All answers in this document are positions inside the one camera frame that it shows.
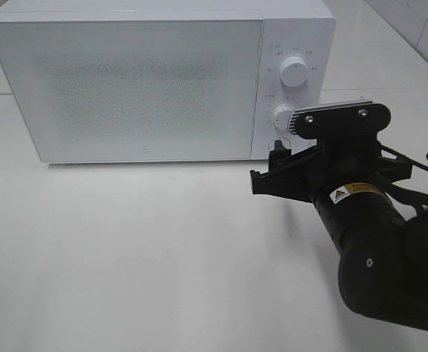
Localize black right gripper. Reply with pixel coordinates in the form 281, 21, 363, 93
250, 137, 413, 203

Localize white round door button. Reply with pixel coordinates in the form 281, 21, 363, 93
268, 139, 283, 152

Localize white microwave door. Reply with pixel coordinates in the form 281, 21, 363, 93
0, 21, 262, 164

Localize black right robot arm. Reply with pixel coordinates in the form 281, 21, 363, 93
250, 136, 428, 331

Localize white lower timer knob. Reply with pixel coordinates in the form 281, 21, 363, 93
272, 103, 296, 131

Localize white upper power knob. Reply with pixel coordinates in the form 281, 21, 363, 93
278, 54, 309, 88

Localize white microwave oven body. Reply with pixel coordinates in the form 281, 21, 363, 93
0, 1, 336, 160

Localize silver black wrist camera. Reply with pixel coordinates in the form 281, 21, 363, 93
288, 100, 391, 141

